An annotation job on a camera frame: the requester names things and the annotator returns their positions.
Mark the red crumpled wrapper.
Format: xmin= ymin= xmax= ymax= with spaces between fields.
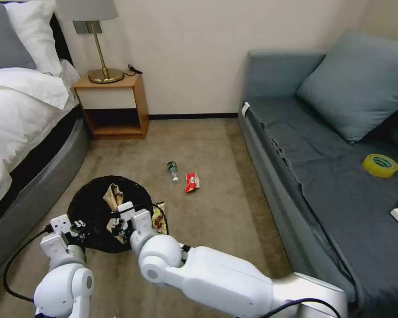
xmin=184 ymin=173 xmax=201 ymax=194

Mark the black headboard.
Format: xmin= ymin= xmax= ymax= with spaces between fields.
xmin=50 ymin=12 xmax=76 ymax=68

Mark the yellow tape roll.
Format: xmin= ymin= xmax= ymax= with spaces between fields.
xmin=362 ymin=153 xmax=398 ymax=179

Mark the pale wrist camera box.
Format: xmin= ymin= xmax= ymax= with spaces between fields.
xmin=116 ymin=201 xmax=136 ymax=215

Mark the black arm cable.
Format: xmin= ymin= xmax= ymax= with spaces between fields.
xmin=2 ymin=225 xmax=54 ymax=304
xmin=267 ymin=297 xmax=334 ymax=318

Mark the large blue cushion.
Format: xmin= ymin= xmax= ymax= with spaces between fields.
xmin=296 ymin=29 xmax=398 ymax=144

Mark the grey blue sofa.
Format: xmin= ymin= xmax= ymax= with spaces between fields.
xmin=237 ymin=49 xmax=398 ymax=318

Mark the black mesh trash bin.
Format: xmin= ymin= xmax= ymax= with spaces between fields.
xmin=67 ymin=176 xmax=154 ymax=254

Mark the white pillow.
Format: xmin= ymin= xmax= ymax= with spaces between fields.
xmin=3 ymin=0 xmax=64 ymax=77

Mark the wooden nightstand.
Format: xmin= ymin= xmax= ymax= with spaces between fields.
xmin=73 ymin=73 xmax=149 ymax=140

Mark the white duvet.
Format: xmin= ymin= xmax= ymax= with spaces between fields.
xmin=0 ymin=59 xmax=84 ymax=216

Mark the grey wall switch panel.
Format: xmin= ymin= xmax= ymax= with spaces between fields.
xmin=73 ymin=20 xmax=104 ymax=35

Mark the grey bed base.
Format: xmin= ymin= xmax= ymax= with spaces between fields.
xmin=0 ymin=105 xmax=89 ymax=283

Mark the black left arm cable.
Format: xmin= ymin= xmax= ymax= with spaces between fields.
xmin=2 ymin=225 xmax=54 ymax=304

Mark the brass table lamp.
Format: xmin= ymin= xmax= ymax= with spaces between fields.
xmin=55 ymin=0 xmax=125 ymax=84

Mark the grey pillow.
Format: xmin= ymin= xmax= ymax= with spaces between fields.
xmin=0 ymin=3 xmax=38 ymax=71

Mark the small clear plastic bottle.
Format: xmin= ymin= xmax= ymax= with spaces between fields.
xmin=167 ymin=161 xmax=180 ymax=183

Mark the yellow brown snack packet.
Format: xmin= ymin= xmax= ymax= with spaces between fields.
xmin=152 ymin=201 xmax=168 ymax=236

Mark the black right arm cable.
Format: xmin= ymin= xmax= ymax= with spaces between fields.
xmin=267 ymin=297 xmax=334 ymax=318

